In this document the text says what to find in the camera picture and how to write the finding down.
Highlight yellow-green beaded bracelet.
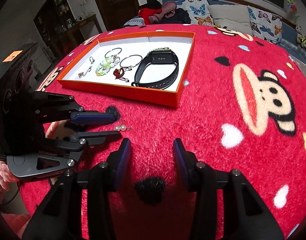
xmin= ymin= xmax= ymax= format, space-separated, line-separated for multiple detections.
xmin=95 ymin=65 xmax=111 ymax=77

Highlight wooden desk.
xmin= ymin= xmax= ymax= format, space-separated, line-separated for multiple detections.
xmin=65 ymin=14 xmax=104 ymax=48

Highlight black smart band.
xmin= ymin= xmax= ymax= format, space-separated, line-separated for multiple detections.
xmin=131 ymin=51 xmax=180 ymax=91

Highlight gold dangling earring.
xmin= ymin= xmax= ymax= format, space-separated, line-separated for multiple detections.
xmin=78 ymin=66 xmax=92 ymax=79

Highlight person's left forearm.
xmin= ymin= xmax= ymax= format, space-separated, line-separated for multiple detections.
xmin=0 ymin=158 xmax=19 ymax=201

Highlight white appliance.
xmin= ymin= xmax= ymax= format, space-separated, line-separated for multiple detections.
xmin=31 ymin=46 xmax=56 ymax=73

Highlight pile of clothes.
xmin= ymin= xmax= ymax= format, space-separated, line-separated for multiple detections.
xmin=138 ymin=0 xmax=191 ymax=26

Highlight red knot charm bracelet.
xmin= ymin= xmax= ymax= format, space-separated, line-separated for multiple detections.
xmin=114 ymin=66 xmax=133 ymax=83

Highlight large thin hoop bangle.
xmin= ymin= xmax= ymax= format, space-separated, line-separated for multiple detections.
xmin=119 ymin=54 xmax=143 ymax=69

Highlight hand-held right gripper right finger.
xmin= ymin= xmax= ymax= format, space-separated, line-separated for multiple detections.
xmin=173 ymin=138 xmax=284 ymax=240

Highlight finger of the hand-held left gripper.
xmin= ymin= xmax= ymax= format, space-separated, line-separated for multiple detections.
xmin=7 ymin=131 xmax=123 ymax=182
xmin=31 ymin=91 xmax=115 ymax=125

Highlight pastel beaded bracelet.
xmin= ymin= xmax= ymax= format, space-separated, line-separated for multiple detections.
xmin=99 ymin=55 xmax=120 ymax=68

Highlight red monkey printed blanket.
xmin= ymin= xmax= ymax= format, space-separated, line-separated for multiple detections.
xmin=21 ymin=23 xmax=306 ymax=240

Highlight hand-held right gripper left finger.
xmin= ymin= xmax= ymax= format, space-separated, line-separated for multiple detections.
xmin=22 ymin=138 xmax=132 ymax=240

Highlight beige cushion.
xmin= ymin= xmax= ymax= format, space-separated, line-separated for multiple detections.
xmin=208 ymin=4 xmax=254 ymax=35

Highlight plush toys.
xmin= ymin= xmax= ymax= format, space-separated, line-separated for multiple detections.
xmin=295 ymin=23 xmax=306 ymax=55

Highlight blue sofa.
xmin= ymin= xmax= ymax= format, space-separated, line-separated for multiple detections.
xmin=123 ymin=0 xmax=306 ymax=67

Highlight medium thin hoop bangle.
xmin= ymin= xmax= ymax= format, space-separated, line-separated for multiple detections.
xmin=104 ymin=47 xmax=123 ymax=59

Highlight black cable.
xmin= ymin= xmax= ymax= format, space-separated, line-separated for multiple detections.
xmin=0 ymin=179 xmax=23 ymax=206

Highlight colourful toy flower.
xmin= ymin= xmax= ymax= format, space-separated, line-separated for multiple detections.
xmin=286 ymin=0 xmax=301 ymax=22

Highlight butterfly print pillow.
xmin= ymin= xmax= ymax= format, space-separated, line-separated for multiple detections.
xmin=247 ymin=5 xmax=283 ymax=43
xmin=182 ymin=0 xmax=214 ymax=26

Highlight dark display cabinet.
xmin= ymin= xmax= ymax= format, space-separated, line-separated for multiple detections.
xmin=33 ymin=0 xmax=74 ymax=53

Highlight white pearl earring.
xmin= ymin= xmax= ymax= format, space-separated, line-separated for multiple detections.
xmin=114 ymin=123 xmax=135 ymax=132

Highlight dark wooden door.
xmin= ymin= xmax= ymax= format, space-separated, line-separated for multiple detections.
xmin=88 ymin=0 xmax=140 ymax=32

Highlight orange shallow box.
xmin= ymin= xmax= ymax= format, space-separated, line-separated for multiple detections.
xmin=56 ymin=31 xmax=196 ymax=108

